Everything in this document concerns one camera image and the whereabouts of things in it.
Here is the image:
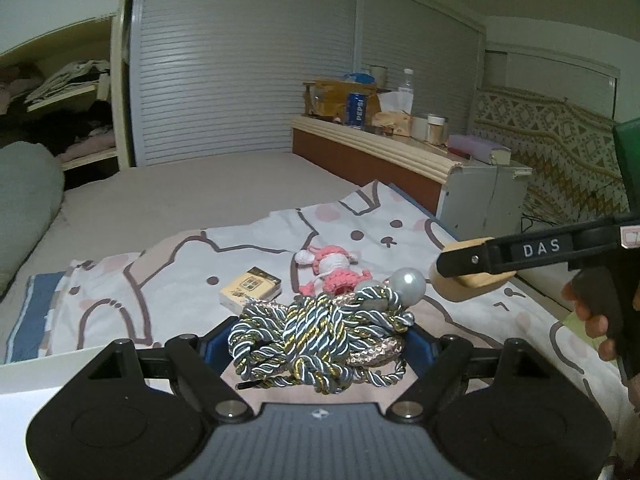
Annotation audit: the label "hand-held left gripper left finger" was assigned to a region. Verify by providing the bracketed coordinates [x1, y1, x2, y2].
[64, 320, 255, 422]

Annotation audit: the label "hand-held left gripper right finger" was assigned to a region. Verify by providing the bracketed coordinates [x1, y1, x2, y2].
[386, 327, 552, 422]

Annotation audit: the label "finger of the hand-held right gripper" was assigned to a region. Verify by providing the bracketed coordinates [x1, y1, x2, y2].
[435, 236, 519, 282]

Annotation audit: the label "oval wooden box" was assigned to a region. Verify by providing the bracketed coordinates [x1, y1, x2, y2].
[430, 239, 517, 303]

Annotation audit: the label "twisted rope hair tie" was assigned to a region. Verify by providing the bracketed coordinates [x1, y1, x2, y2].
[227, 267, 429, 394]

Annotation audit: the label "person's right hand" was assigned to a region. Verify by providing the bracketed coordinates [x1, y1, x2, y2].
[561, 280, 620, 362]

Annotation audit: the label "white nightstand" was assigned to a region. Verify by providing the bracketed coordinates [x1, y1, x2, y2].
[436, 160, 534, 242]

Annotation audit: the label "small yellow card box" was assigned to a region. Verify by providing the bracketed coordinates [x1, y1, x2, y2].
[219, 266, 282, 311]

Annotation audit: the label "printed cartoon blanket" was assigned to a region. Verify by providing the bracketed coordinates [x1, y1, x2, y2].
[5, 179, 640, 433]

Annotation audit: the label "yellow green cloth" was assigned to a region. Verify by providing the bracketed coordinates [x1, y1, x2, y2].
[560, 307, 592, 334]

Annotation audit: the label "purple book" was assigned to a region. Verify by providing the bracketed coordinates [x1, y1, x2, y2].
[446, 134, 512, 165]

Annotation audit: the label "patterned woven throw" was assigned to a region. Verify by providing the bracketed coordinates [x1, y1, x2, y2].
[472, 86, 632, 227]

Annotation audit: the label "pink white crochet doll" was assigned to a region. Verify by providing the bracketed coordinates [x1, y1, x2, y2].
[294, 245, 374, 296]

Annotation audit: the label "toothpick jar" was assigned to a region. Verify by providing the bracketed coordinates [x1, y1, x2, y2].
[426, 115, 450, 145]

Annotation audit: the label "bed with beige sheet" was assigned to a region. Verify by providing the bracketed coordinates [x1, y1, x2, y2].
[10, 151, 362, 282]

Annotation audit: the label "tissue pack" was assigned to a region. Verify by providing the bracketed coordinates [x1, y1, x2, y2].
[372, 91, 414, 136]

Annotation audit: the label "clear plastic bottle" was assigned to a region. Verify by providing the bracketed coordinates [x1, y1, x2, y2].
[397, 68, 416, 112]

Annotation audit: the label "blue soda can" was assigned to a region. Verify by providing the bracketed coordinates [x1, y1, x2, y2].
[346, 92, 370, 126]

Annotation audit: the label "brown cardboard box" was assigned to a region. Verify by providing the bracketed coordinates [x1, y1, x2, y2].
[302, 79, 384, 122]

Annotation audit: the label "narrow slatted wardrobe door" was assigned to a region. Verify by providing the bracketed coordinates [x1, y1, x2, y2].
[360, 0, 487, 137]

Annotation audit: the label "pink folded cloth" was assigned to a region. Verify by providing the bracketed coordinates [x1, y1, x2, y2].
[55, 132, 118, 162]

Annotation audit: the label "dark clothes pile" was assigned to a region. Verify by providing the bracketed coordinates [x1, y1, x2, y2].
[27, 102, 117, 157]

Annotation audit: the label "wide slatted wardrobe door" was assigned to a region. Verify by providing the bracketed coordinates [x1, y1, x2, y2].
[131, 0, 362, 169]

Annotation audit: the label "cream open shelf unit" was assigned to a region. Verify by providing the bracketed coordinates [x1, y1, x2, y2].
[0, 10, 134, 182]

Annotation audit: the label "beige folded clothes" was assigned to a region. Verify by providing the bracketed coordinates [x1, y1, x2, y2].
[25, 60, 112, 107]

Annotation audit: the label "pink clothes pile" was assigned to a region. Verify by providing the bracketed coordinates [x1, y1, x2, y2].
[0, 62, 47, 117]

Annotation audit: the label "white wall cabinet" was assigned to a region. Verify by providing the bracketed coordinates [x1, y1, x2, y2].
[484, 42, 622, 122]

